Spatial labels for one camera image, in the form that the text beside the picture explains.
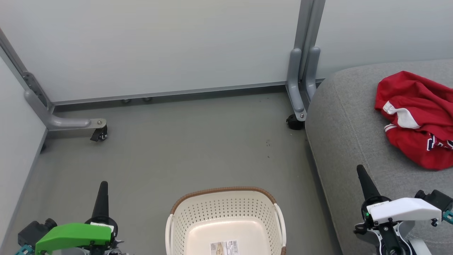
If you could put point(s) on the black green-banded left gripper body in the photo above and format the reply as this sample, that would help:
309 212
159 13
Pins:
74 233

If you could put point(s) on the grey partition foot long bracket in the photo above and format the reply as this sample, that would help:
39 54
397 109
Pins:
67 123

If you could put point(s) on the red white-striped garment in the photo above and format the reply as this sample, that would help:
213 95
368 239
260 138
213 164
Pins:
417 106

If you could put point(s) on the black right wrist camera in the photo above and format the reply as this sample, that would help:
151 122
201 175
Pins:
437 200

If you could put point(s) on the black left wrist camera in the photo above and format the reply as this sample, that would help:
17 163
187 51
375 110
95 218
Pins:
35 230

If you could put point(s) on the grey partition foot double post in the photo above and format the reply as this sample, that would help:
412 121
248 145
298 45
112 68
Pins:
300 71

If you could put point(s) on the black caster wheel with bracket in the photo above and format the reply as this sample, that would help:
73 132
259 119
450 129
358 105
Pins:
99 134

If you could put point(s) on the cream perforated laundry basket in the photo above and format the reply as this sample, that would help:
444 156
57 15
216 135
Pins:
226 226

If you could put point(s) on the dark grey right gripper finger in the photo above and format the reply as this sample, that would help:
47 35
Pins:
367 186

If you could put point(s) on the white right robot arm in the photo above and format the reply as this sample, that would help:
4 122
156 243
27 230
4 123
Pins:
421 248

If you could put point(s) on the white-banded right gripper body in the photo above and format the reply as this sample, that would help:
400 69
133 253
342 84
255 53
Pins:
403 210

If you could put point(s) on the grey fabric sofa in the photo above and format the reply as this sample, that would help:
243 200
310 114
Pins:
347 148

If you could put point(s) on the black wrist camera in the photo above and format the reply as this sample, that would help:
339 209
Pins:
35 230
437 200

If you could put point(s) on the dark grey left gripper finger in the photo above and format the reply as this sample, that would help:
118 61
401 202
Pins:
101 202

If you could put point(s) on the black round caster wheel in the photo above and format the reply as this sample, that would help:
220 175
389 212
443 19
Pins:
294 122

